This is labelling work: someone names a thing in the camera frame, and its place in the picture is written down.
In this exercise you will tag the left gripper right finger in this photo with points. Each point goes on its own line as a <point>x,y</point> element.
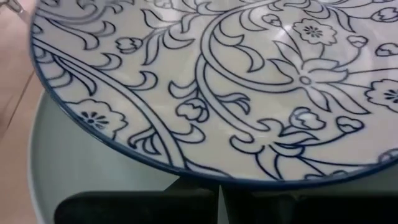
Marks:
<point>311,211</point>

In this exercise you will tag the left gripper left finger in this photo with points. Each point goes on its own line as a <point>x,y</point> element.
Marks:
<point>140,208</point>

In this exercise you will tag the large pale green plate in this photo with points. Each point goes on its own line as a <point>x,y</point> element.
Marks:
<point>93,161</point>

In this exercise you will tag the blue floral patterned plate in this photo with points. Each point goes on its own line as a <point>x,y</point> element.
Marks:
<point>217,62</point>

